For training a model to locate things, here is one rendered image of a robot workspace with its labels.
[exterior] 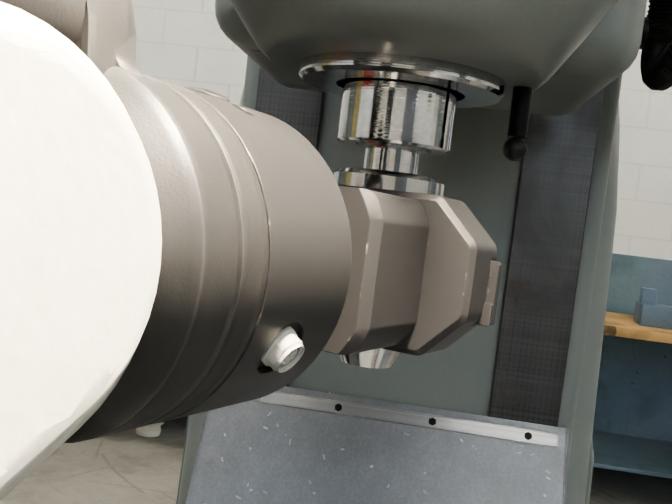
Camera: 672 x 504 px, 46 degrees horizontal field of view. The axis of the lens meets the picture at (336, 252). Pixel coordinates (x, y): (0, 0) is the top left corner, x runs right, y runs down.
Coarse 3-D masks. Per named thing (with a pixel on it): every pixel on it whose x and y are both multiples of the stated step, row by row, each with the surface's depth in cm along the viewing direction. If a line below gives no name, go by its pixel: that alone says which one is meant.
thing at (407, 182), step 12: (348, 168) 32; (360, 168) 32; (336, 180) 32; (348, 180) 32; (360, 180) 31; (372, 180) 31; (384, 180) 31; (396, 180) 31; (408, 180) 31; (420, 180) 31; (432, 180) 32; (420, 192) 31; (432, 192) 32
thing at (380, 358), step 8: (360, 352) 32; (368, 352) 32; (376, 352) 32; (384, 352) 32; (392, 352) 33; (400, 352) 33; (344, 360) 33; (352, 360) 33; (360, 360) 32; (368, 360) 32; (376, 360) 32; (384, 360) 33; (392, 360) 33
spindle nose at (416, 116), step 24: (360, 96) 31; (384, 96) 31; (408, 96) 31; (432, 96) 31; (456, 96) 32; (360, 120) 31; (384, 120) 31; (408, 120) 31; (432, 120) 31; (408, 144) 31; (432, 144) 31
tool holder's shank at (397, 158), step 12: (360, 144) 32; (372, 144) 32; (384, 144) 32; (372, 156) 32; (384, 156) 32; (396, 156) 32; (408, 156) 32; (372, 168) 32; (384, 168) 32; (396, 168) 32; (408, 168) 32
